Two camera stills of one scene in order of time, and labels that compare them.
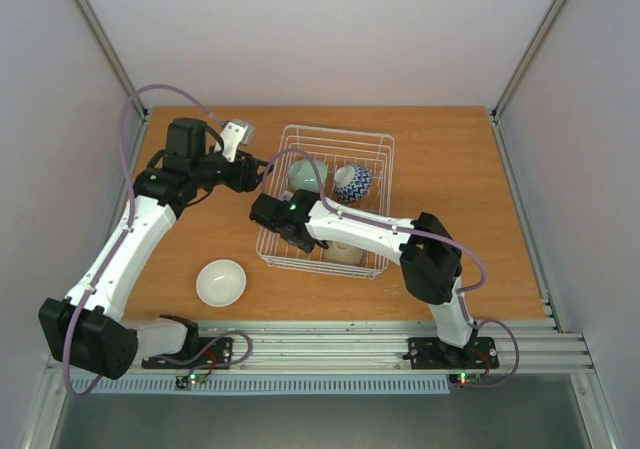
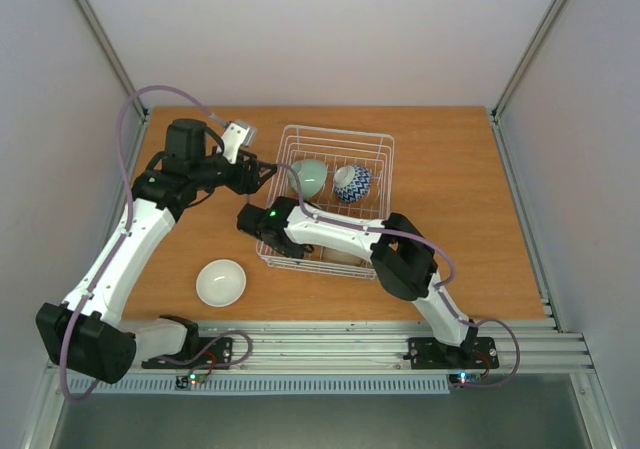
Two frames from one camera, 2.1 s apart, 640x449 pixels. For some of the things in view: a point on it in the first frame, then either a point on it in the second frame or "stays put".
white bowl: [343, 253] stays put
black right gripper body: [298, 236] to [279, 242]
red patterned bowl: [352, 182] stays put
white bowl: [221, 283] stays put
